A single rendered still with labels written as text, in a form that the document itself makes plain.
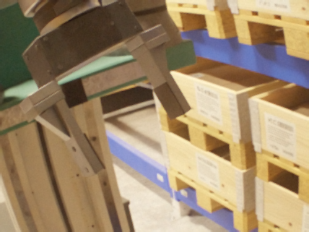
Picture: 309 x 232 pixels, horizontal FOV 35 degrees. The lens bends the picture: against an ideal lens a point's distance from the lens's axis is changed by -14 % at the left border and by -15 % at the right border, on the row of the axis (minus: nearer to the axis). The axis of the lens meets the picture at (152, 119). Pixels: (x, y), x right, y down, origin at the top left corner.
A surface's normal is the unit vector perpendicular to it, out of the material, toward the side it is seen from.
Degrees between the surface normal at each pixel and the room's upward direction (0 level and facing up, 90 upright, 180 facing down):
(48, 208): 90
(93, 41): 67
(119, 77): 90
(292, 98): 90
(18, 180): 90
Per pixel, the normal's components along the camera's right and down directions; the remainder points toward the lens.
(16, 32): 0.59, 0.15
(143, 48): -0.66, 0.44
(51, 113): 0.55, -0.26
